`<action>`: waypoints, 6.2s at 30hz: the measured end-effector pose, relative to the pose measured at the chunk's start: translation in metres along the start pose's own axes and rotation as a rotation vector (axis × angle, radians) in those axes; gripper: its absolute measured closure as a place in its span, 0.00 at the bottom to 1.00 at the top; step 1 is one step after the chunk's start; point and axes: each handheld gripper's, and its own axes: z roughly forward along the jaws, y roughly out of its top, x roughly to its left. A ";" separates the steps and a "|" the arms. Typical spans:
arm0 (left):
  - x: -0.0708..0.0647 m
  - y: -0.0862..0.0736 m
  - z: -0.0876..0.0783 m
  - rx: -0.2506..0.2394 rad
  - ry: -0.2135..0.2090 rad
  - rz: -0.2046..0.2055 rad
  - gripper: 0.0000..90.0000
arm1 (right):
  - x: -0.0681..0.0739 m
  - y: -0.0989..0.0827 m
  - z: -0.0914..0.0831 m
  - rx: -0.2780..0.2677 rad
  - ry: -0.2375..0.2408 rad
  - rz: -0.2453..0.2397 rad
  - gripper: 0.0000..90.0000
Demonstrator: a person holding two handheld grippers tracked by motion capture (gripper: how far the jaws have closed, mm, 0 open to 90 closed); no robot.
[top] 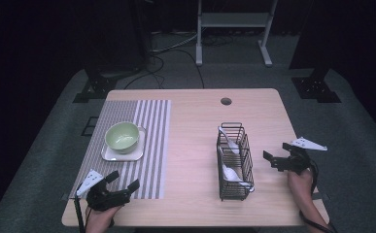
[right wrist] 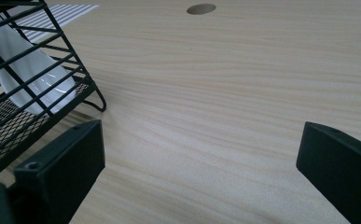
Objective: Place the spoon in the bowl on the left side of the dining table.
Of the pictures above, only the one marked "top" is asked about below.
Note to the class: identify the black stand base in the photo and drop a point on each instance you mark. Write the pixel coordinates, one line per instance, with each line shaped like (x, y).
(316, 87)
(101, 84)

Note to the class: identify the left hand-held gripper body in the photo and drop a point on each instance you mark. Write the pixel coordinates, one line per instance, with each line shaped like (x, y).
(103, 198)

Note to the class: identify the white metal stand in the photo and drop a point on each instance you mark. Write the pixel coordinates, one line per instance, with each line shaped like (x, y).
(234, 19)

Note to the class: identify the white dish in rack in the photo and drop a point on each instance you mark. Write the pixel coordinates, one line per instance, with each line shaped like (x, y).
(231, 174)

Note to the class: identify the person's left hand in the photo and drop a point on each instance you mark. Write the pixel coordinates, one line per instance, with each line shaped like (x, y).
(100, 220)

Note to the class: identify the white square plate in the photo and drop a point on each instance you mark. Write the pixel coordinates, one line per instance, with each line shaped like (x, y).
(133, 154)

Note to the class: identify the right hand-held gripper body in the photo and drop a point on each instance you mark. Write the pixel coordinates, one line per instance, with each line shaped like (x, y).
(296, 159)

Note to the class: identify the grey striped placemat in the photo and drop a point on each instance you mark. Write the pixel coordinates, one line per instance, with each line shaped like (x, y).
(150, 145)

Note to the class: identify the light green bowl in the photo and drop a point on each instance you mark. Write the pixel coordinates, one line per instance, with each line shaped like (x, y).
(122, 137)

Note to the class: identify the black floor outlet frame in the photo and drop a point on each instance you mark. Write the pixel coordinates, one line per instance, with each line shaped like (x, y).
(89, 126)

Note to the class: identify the person's right hand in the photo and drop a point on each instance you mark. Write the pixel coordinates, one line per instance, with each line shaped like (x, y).
(300, 185)

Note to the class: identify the white spoon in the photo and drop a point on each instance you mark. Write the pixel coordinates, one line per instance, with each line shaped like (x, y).
(229, 142)

